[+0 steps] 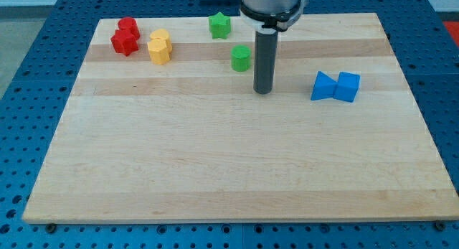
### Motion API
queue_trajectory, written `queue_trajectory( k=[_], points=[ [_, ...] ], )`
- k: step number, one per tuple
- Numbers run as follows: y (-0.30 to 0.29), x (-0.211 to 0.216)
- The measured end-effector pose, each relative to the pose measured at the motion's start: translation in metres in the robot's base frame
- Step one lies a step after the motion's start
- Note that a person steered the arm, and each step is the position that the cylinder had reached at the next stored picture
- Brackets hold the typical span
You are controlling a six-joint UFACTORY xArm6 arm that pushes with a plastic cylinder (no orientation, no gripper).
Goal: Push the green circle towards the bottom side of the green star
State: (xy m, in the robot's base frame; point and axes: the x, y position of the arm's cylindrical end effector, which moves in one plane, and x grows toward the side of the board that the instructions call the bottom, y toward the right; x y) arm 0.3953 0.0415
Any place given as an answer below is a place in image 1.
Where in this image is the green cylinder block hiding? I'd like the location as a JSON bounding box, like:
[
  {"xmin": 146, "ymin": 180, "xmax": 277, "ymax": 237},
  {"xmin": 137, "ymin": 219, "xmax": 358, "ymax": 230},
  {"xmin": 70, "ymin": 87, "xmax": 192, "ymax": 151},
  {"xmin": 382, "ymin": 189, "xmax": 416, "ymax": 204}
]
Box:
[{"xmin": 231, "ymin": 45, "xmax": 251, "ymax": 72}]

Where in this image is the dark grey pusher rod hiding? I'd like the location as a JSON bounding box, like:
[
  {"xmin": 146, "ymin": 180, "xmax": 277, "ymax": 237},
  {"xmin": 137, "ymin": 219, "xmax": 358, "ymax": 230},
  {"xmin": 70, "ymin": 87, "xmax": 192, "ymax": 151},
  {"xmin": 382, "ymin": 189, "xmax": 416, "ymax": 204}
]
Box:
[{"xmin": 253, "ymin": 32, "xmax": 278, "ymax": 95}]

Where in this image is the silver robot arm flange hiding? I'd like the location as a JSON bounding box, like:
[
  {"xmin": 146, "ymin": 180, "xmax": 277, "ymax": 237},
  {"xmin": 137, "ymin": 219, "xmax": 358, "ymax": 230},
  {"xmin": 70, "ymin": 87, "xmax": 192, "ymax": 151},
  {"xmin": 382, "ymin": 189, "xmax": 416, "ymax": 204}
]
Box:
[{"xmin": 240, "ymin": 0, "xmax": 309, "ymax": 34}]

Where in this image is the green star block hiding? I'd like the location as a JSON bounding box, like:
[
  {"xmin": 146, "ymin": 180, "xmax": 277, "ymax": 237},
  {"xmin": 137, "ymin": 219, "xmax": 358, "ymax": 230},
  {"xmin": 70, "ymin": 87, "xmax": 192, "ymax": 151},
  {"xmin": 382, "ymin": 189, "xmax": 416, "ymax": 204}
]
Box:
[{"xmin": 208, "ymin": 12, "xmax": 232, "ymax": 39}]

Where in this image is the red star block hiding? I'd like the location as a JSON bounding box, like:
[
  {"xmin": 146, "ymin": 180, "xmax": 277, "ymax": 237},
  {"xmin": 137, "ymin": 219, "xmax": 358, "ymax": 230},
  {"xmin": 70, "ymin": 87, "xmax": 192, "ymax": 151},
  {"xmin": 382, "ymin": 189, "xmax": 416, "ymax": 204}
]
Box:
[{"xmin": 110, "ymin": 29, "xmax": 140, "ymax": 57}]

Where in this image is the light wooden board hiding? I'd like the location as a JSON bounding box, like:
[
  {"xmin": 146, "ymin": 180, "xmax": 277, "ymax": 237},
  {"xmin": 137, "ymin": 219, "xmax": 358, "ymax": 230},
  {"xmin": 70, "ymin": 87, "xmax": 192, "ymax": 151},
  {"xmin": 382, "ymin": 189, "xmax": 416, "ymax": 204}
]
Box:
[{"xmin": 23, "ymin": 13, "xmax": 458, "ymax": 224}]

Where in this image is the yellow hexagon block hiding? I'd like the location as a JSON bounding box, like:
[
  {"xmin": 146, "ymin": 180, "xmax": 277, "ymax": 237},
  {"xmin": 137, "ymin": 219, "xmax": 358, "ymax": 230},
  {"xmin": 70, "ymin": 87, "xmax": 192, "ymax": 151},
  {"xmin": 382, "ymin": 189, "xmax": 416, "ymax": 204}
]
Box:
[{"xmin": 147, "ymin": 39, "xmax": 171, "ymax": 65}]

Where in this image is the blue triangle block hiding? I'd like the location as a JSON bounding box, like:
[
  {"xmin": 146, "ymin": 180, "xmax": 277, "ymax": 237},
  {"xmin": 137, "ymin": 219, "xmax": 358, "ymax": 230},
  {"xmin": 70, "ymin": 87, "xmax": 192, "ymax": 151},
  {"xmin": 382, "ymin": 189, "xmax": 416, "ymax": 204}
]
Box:
[{"xmin": 311, "ymin": 71, "xmax": 337, "ymax": 100}]

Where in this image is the yellow cylinder block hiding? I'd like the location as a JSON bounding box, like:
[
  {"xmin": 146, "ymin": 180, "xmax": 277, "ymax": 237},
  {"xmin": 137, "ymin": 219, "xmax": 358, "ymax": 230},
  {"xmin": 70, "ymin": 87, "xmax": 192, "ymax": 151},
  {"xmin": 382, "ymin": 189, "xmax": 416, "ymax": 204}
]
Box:
[{"xmin": 149, "ymin": 29, "xmax": 173, "ymax": 53}]

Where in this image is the blue cube block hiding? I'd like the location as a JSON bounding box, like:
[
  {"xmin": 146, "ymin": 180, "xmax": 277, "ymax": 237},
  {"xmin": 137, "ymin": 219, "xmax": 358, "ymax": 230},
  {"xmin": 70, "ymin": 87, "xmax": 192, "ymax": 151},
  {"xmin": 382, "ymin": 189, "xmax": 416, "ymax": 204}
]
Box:
[{"xmin": 333, "ymin": 72, "xmax": 360, "ymax": 103}]

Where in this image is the red cylinder block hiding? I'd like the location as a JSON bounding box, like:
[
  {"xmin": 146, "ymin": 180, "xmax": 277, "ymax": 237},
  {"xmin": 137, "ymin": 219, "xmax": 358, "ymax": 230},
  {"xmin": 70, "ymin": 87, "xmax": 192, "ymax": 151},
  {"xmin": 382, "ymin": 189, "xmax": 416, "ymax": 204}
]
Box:
[{"xmin": 118, "ymin": 17, "xmax": 141, "ymax": 40}]

